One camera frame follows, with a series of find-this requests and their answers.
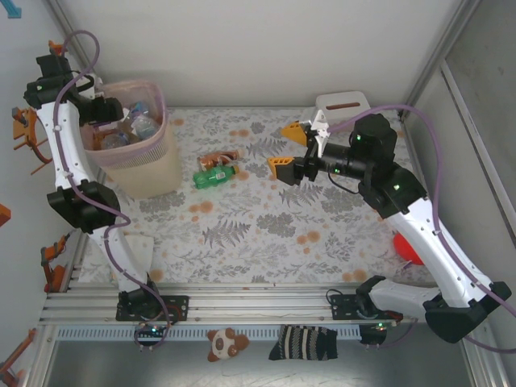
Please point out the orange block sticker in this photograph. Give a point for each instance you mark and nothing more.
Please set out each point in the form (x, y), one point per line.
(4, 215)

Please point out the aluminium table side rail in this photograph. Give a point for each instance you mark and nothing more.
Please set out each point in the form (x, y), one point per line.
(76, 270)

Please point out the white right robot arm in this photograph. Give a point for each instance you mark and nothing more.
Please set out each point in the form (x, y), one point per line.
(435, 250)

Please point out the orange gripper frame sticker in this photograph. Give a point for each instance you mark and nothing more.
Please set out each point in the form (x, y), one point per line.
(22, 133)

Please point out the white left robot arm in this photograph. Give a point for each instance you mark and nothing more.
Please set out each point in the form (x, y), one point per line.
(64, 149)

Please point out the blue wall sticker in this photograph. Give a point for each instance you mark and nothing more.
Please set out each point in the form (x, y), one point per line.
(14, 11)

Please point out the aluminium corner post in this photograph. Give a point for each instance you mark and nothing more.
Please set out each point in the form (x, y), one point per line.
(437, 60)
(70, 30)

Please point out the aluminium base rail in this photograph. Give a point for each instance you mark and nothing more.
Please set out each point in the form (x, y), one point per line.
(262, 306)

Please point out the plush dog toy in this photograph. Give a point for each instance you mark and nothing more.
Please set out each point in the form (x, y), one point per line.
(219, 344)

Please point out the clear bottle teal label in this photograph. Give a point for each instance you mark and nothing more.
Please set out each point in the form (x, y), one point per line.
(115, 141)

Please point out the brown label plastic bottle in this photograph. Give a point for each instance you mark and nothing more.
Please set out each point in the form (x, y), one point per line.
(209, 160)

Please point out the pink mesh waste bin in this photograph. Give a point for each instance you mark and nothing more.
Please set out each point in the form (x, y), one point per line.
(141, 173)

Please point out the red balloon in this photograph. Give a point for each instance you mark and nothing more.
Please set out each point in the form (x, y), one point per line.
(405, 246)

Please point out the white tissue box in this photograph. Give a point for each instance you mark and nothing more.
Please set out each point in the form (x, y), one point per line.
(346, 98)

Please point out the green bottle small label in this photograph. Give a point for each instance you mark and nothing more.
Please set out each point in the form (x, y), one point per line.
(209, 179)

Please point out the white tissue pack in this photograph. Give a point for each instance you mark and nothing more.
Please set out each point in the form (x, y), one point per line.
(141, 254)

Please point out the small circuit board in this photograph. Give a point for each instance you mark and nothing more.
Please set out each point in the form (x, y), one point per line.
(153, 329)
(375, 332)

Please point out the striped black white sock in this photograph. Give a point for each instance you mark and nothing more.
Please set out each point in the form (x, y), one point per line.
(302, 342)

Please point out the clear bottle blue label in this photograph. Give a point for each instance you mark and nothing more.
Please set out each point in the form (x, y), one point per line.
(145, 127)

